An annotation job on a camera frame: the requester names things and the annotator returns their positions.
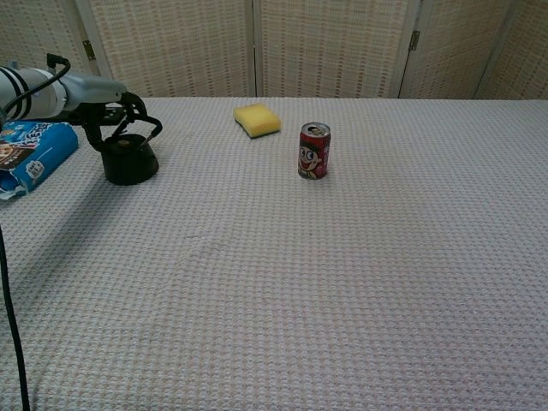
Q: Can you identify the blue snack package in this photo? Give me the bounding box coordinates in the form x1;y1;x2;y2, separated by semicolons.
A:
0;120;80;202

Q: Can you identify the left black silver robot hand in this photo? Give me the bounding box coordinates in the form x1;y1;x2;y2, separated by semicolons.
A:
63;72;149;152

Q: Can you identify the red drink can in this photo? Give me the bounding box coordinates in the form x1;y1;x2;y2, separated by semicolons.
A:
296;122;332;182

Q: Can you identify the black round teapot lid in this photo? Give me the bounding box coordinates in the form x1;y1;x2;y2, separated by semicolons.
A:
111;134;147;152

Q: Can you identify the woven folding screen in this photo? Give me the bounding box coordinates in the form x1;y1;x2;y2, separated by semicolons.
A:
0;0;548;102

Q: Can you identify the white waffle weave tablecloth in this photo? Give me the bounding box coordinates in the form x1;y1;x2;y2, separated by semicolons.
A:
0;96;548;411

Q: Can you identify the black cast iron teapot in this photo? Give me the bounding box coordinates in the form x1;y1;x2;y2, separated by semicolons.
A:
101;96;164;187

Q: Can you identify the yellow sponge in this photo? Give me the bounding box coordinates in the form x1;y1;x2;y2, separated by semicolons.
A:
232;103;283;140

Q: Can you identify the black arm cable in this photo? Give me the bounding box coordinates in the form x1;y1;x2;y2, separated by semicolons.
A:
0;52;72;411

